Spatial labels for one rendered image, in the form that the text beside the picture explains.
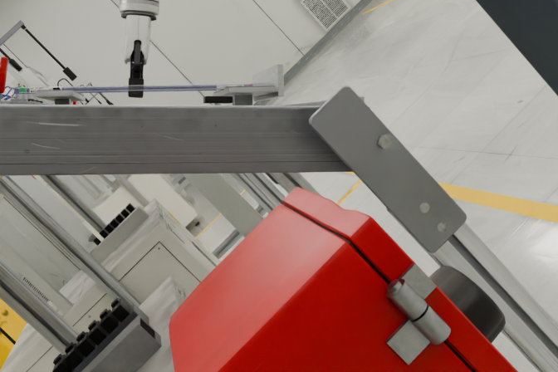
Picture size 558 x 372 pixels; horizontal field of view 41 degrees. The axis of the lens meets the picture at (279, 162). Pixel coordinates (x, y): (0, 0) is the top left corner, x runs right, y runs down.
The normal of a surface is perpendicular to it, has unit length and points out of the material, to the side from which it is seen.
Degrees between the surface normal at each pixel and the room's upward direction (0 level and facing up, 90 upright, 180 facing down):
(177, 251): 90
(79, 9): 90
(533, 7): 90
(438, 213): 90
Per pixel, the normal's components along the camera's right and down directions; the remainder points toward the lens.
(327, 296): 0.18, 0.05
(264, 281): -0.68, -0.71
